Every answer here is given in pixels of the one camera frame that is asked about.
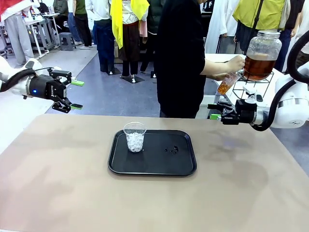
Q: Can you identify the person in dark trousers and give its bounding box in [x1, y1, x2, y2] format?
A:
[72, 0, 93, 50]

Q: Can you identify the glass drink dispenser jar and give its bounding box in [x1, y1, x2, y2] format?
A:
[242, 30, 282, 82]

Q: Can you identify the black plastic tray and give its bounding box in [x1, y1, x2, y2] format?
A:
[107, 129, 197, 176]

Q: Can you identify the black wire dispenser stand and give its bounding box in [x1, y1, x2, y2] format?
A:
[232, 70, 275, 100]

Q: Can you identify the mannequin in navy trousers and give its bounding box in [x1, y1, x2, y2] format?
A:
[84, 0, 116, 74]

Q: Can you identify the person's right forearm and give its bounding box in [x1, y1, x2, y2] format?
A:
[204, 59, 226, 76]

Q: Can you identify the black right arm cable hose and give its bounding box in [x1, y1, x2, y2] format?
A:
[251, 30, 309, 132]

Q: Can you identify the person's right hand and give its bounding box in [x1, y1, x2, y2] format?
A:
[223, 55, 246, 73]

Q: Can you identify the white side table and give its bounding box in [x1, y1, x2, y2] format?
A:
[204, 53, 284, 119]

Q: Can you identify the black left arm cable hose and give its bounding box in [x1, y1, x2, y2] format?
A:
[0, 68, 54, 93]

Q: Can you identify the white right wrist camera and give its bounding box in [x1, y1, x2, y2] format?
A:
[242, 86, 258, 105]

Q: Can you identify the grey metal workbench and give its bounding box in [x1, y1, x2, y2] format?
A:
[24, 13, 61, 58]

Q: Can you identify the mannequin in black coat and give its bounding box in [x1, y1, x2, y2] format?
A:
[139, 0, 160, 79]

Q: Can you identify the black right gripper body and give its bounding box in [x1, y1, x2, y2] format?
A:
[235, 99, 258, 125]

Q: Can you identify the grey plastic stool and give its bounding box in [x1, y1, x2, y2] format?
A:
[58, 32, 77, 51]

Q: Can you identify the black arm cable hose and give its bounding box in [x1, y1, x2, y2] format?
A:
[251, 30, 309, 132]
[0, 68, 54, 93]

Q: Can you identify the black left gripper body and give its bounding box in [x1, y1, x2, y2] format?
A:
[26, 73, 70, 102]

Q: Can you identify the mannequin with yellow scarf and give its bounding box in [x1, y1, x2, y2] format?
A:
[110, 0, 151, 84]

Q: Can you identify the person in black shirt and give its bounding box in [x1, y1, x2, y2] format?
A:
[154, 0, 206, 119]

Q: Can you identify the person's left hand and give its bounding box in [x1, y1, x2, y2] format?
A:
[210, 72, 230, 82]

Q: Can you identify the clear plastic cup with ice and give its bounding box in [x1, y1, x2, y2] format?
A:
[123, 121, 147, 153]
[216, 72, 239, 95]

